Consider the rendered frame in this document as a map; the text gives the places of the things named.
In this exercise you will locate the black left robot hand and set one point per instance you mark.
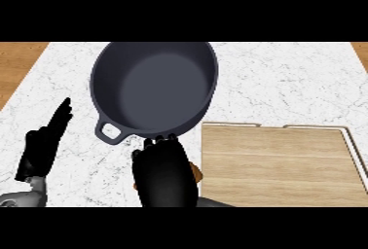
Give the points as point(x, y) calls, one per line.
point(45, 146)

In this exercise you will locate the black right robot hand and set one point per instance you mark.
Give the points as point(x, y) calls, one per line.
point(166, 175)

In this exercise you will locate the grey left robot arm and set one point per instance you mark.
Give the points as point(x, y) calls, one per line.
point(24, 194)

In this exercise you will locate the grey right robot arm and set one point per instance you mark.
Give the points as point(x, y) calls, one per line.
point(213, 202)

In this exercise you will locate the pale wooden tray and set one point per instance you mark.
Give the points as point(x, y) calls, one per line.
point(278, 165)

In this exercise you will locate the dark grey cast-iron pot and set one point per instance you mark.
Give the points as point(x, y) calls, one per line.
point(159, 90)

